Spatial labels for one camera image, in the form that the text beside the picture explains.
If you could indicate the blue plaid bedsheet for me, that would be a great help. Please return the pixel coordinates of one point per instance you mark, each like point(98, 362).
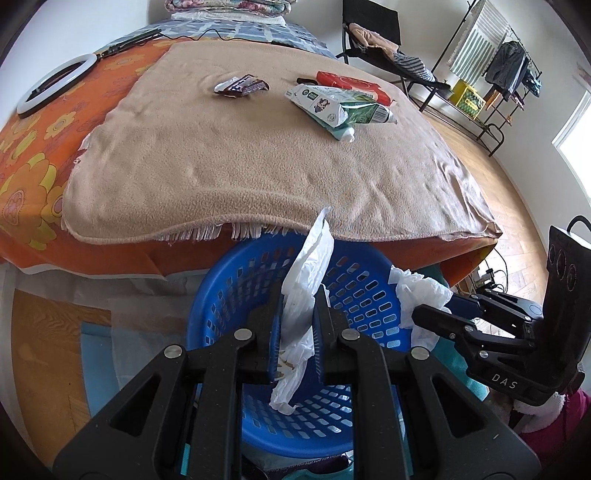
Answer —
point(277, 33)

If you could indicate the window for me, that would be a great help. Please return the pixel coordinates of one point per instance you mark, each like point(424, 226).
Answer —
point(577, 138)

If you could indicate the black folding chair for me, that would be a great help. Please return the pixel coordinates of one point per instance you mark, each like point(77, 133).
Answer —
point(369, 14)

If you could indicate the white tissue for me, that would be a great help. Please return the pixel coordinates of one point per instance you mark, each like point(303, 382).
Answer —
point(415, 290)

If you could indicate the teal mat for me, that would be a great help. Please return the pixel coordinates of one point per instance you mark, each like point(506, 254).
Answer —
point(450, 369)

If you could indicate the clear plastic sheet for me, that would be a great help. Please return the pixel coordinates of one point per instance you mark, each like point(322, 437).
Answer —
point(138, 314)

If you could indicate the striped garment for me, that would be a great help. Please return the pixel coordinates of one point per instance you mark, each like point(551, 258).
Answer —
point(413, 67)

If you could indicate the dark hanging jacket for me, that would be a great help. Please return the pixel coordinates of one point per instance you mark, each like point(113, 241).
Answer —
point(505, 64)

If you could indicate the beige fleece blanket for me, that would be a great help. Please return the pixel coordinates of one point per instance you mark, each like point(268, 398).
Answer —
point(231, 152)

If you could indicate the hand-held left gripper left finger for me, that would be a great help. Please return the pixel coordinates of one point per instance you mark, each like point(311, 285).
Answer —
point(276, 344)

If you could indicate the pink white fleece garment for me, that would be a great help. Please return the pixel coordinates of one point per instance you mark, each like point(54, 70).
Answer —
point(563, 424)

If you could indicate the yellow crate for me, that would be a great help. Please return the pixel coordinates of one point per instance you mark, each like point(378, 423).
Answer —
point(468, 99)

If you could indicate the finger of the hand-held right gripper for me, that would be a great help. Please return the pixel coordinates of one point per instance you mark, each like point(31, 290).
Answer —
point(464, 305)
point(438, 321)

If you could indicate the folded floral quilt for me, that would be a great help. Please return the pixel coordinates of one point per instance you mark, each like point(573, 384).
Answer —
point(231, 4)

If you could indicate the white folded cloth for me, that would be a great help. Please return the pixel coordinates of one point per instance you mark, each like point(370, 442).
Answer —
point(221, 18)

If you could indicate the small black object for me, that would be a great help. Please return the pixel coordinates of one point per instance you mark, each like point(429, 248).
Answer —
point(305, 81)

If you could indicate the teal hanging garment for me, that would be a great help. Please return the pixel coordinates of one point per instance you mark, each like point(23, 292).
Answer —
point(534, 83)

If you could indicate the green striped towel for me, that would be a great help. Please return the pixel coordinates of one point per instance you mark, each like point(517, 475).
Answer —
point(480, 41)

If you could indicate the brown snack wrapper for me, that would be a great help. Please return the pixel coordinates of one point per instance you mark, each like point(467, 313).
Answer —
point(240, 86)

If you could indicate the tan garment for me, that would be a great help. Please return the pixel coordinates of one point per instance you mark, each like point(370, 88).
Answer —
point(369, 39)

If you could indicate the green white plastic packet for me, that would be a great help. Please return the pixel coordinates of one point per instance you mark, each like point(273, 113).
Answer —
point(369, 113)

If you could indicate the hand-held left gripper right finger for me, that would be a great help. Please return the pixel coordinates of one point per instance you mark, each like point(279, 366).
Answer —
point(318, 337)

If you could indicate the black clothes rack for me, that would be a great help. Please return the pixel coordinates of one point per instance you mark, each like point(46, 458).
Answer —
point(494, 138)

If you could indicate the blue plastic basket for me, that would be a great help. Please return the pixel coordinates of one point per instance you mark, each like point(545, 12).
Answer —
point(364, 295)

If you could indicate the teal white tube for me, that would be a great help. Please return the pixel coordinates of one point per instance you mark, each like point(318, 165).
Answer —
point(344, 134)

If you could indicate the orange floral bedsheet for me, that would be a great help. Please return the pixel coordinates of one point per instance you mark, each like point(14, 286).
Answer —
point(37, 138)

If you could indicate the red packet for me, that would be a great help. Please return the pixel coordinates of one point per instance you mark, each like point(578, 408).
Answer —
point(355, 84)

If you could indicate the white plastic bag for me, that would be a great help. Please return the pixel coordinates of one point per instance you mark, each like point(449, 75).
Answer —
point(304, 277)

